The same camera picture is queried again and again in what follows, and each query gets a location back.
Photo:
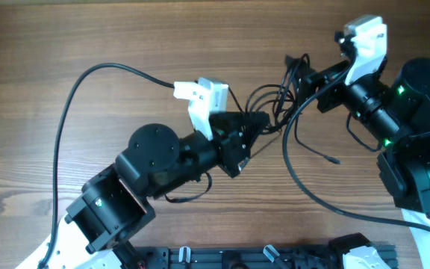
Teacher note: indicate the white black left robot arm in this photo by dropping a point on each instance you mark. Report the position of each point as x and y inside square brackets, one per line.
[113, 205]

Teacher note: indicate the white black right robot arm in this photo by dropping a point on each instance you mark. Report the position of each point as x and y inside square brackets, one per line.
[398, 117]

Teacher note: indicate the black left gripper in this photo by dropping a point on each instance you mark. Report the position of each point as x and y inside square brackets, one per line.
[233, 143]

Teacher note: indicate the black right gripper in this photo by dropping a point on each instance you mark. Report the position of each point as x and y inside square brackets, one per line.
[331, 81]

